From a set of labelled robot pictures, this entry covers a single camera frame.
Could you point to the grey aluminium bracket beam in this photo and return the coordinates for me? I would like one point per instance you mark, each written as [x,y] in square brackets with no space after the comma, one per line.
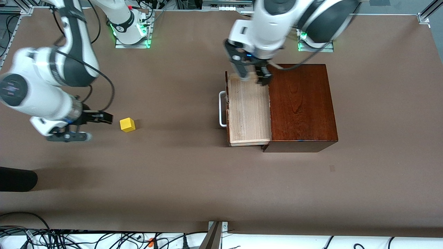
[211,238]

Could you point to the yellow cube block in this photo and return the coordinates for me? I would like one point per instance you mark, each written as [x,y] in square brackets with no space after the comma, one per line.
[127,125]

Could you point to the grey box with white plugs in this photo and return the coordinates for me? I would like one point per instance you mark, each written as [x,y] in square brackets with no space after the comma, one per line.
[226,3]

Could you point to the small clear tape patch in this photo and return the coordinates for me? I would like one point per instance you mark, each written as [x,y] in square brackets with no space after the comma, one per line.
[332,168]

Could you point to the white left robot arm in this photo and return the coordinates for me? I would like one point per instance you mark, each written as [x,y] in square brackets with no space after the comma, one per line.
[273,24]

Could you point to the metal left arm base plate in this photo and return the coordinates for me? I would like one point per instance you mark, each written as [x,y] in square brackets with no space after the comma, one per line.
[316,49]

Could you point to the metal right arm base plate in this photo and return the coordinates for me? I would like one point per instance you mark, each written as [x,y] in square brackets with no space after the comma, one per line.
[133,45]

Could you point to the dark brown wooden cabinet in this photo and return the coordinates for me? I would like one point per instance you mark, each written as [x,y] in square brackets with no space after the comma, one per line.
[301,103]

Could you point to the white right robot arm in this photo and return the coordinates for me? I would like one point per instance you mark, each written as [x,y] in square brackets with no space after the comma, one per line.
[34,93]

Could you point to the aluminium frame profile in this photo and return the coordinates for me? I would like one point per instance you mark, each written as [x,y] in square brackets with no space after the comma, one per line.
[427,14]
[14,31]

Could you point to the black padded cylinder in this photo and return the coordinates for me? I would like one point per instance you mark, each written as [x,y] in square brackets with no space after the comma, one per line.
[17,180]

